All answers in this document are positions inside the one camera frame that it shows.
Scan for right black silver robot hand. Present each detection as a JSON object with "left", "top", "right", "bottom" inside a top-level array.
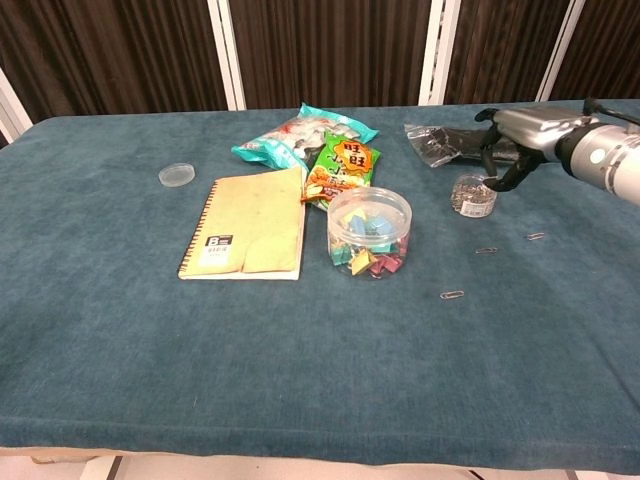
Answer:
[{"left": 474, "top": 106, "right": 601, "bottom": 194}]

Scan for small clear jar of paper clips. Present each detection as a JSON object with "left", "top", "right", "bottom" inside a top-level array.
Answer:
[{"left": 452, "top": 172, "right": 499, "bottom": 219}]

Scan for clear jar of binder clips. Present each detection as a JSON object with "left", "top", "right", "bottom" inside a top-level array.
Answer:
[{"left": 326, "top": 186, "right": 414, "bottom": 280}]

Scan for black socks in clear bag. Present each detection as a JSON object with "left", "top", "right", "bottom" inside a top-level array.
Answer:
[{"left": 403, "top": 123, "right": 561, "bottom": 169}]

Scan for dark brown divider panel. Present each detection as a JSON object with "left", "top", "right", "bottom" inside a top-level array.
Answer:
[
  {"left": 549, "top": 0, "right": 640, "bottom": 101},
  {"left": 444, "top": 0, "right": 572, "bottom": 105},
  {"left": 224, "top": 0, "right": 434, "bottom": 110},
  {"left": 0, "top": 0, "right": 229, "bottom": 124}
]

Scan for green orange snack bag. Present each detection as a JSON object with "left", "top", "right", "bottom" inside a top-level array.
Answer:
[{"left": 299, "top": 130, "right": 383, "bottom": 204}]

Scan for teal white snack bag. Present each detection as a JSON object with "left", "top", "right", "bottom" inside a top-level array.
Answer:
[{"left": 230, "top": 102, "right": 380, "bottom": 171}]

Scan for kraft spiral notebook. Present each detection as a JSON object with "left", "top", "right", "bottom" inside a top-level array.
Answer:
[{"left": 176, "top": 166, "right": 307, "bottom": 282}]

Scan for clear round plastic lid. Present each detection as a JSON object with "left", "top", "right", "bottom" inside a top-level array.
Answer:
[{"left": 158, "top": 161, "right": 197, "bottom": 189}]

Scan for teal table cloth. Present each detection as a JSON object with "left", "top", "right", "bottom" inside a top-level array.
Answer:
[{"left": 0, "top": 98, "right": 640, "bottom": 476}]

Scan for white divider post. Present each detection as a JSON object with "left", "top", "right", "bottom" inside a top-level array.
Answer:
[
  {"left": 418, "top": 0, "right": 462, "bottom": 106},
  {"left": 537, "top": 0, "right": 587, "bottom": 101},
  {"left": 207, "top": 0, "right": 247, "bottom": 111},
  {"left": 0, "top": 67, "right": 35, "bottom": 144}
]

